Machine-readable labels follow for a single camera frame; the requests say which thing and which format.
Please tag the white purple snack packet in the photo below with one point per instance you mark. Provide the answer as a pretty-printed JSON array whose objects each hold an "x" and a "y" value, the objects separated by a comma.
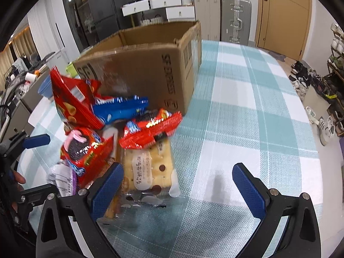
[{"x": 63, "y": 180}]

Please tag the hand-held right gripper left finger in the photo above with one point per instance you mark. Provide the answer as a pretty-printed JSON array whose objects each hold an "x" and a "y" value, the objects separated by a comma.
[{"x": 107, "y": 189}]

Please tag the silver suitcase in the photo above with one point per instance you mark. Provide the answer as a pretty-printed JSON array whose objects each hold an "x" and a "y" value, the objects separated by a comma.
[{"x": 236, "y": 18}]

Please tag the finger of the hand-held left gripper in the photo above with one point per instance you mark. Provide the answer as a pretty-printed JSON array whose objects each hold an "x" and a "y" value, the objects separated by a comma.
[
  {"x": 36, "y": 141},
  {"x": 37, "y": 193}
]

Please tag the red cookie packet pink print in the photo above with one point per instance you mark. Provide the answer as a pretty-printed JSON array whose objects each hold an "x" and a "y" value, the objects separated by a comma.
[{"x": 86, "y": 153}]

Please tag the pile of shoes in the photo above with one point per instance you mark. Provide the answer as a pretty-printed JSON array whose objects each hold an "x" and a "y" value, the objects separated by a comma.
[{"x": 301, "y": 78}]

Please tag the brown cardboard box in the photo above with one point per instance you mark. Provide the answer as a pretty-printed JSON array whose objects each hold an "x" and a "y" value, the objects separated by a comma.
[{"x": 139, "y": 70}]

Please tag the shoe rack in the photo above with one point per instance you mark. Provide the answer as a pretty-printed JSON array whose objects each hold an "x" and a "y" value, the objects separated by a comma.
[{"x": 336, "y": 86}]

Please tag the white appliance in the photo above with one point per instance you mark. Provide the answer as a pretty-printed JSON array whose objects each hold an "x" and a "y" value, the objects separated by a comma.
[{"x": 57, "y": 56}]

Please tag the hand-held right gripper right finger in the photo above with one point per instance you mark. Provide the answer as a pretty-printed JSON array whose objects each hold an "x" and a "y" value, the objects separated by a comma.
[{"x": 250, "y": 190}]

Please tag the white drawer cabinet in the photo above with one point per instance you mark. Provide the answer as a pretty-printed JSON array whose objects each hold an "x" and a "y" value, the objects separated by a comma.
[{"x": 172, "y": 1}]

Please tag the grey door mat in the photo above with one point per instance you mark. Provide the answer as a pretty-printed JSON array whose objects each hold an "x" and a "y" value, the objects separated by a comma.
[{"x": 278, "y": 55}]

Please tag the clear cracker packet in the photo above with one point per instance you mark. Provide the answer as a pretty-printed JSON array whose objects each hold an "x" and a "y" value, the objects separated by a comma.
[{"x": 150, "y": 166}]

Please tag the dark glass cabinet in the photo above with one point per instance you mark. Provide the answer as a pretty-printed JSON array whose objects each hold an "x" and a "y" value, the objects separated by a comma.
[{"x": 74, "y": 13}]

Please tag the person's left hand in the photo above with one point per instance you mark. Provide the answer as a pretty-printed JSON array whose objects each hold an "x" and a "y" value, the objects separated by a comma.
[{"x": 19, "y": 178}]

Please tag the red chip bag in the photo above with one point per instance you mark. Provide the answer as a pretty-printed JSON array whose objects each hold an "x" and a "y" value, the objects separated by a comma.
[{"x": 71, "y": 99}]

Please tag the beige suitcase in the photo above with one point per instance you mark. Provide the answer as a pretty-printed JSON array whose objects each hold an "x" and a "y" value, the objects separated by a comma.
[{"x": 208, "y": 16}]

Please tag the teal plaid tablecloth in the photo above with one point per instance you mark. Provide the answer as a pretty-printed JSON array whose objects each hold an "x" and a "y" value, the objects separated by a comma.
[{"x": 242, "y": 113}]

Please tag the wooden door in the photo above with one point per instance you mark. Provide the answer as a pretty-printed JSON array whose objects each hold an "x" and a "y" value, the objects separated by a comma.
[{"x": 282, "y": 18}]

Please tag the white paper cup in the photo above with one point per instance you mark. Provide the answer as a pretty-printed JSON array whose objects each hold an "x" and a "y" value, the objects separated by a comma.
[{"x": 30, "y": 77}]

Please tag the blue bowl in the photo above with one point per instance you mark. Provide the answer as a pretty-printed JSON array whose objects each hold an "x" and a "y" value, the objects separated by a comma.
[{"x": 45, "y": 88}]

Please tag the green pitcher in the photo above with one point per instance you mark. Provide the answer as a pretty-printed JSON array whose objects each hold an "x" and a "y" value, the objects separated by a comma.
[{"x": 71, "y": 69}]

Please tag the blue cookie packet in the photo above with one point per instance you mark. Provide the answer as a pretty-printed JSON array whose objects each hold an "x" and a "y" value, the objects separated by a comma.
[{"x": 121, "y": 110}]

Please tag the black refrigerator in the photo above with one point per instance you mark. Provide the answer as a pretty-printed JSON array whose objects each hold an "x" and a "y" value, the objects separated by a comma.
[{"x": 104, "y": 10}]

